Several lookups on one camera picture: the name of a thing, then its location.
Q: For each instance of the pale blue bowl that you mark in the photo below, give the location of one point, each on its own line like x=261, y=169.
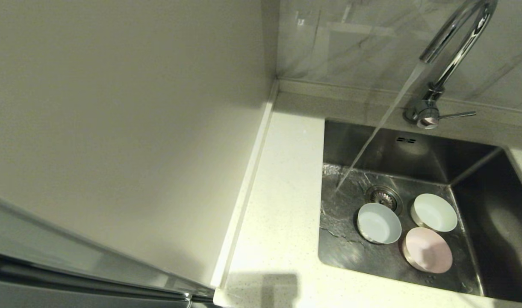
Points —
x=379, y=223

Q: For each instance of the chrome faucet lever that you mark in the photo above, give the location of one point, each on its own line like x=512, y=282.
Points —
x=427, y=119

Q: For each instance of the pale green bowl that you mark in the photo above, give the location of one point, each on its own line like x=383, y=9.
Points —
x=434, y=212

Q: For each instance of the pale pink bowl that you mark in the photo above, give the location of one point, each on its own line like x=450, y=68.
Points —
x=428, y=251

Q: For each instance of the stainless steel sink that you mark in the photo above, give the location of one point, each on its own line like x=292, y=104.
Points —
x=342, y=248

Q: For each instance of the running water stream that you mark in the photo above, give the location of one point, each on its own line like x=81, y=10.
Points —
x=381, y=124

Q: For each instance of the round metal drain strainer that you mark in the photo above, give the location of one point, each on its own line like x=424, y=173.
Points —
x=382, y=195

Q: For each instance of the chrome gooseneck faucet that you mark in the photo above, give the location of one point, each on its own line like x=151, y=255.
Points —
x=461, y=47

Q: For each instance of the stainless steel appliance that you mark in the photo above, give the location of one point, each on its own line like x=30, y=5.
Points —
x=51, y=273

